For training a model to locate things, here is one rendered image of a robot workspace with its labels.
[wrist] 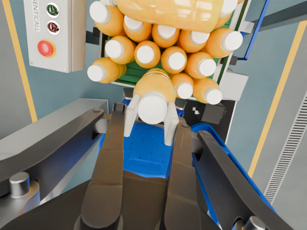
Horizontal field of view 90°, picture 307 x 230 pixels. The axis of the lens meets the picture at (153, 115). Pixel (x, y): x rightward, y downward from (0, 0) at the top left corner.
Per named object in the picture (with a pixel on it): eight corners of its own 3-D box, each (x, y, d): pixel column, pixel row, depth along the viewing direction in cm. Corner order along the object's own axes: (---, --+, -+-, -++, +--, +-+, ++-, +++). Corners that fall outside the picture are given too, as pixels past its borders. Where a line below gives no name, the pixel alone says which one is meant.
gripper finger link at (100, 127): (119, 138, 14) (85, 132, 13) (128, 117, 18) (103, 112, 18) (121, 123, 13) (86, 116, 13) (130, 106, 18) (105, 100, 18)
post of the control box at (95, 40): (127, 50, 140) (62, 38, 46) (127, 45, 138) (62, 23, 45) (131, 51, 140) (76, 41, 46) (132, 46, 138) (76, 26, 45)
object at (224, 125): (165, 202, 205) (166, 213, 191) (177, 91, 151) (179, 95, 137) (204, 205, 204) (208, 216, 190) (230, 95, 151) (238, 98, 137)
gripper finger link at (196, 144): (178, 135, 13) (212, 142, 13) (174, 115, 18) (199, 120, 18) (174, 149, 14) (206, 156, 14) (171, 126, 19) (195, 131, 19)
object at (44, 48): (40, 54, 39) (37, 54, 37) (39, 39, 37) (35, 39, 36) (55, 57, 39) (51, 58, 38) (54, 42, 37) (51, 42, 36)
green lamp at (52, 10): (48, 15, 35) (44, 13, 34) (48, 3, 35) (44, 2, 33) (58, 17, 35) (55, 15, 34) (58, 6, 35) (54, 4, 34)
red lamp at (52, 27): (49, 32, 37) (45, 31, 35) (49, 21, 36) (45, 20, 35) (58, 33, 37) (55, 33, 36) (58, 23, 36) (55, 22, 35)
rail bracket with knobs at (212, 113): (189, 110, 64) (194, 120, 54) (194, 94, 61) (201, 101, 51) (212, 115, 64) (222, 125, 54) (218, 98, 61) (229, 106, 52)
